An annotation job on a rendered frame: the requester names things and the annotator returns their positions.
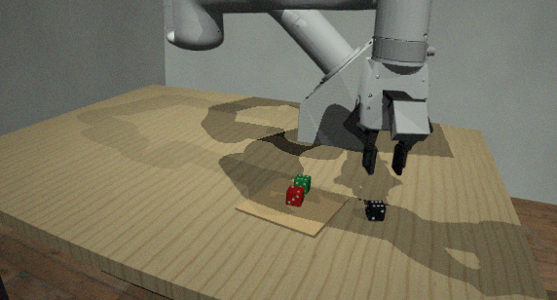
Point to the dark green die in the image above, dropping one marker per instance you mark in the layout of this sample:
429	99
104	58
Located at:
302	180

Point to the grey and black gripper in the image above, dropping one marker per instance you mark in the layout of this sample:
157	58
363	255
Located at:
372	110

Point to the black die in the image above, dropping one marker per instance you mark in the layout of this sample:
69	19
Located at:
376	211

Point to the red die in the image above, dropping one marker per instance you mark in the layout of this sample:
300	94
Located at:
295	195

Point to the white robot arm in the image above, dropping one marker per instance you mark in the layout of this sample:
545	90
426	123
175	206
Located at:
199	27

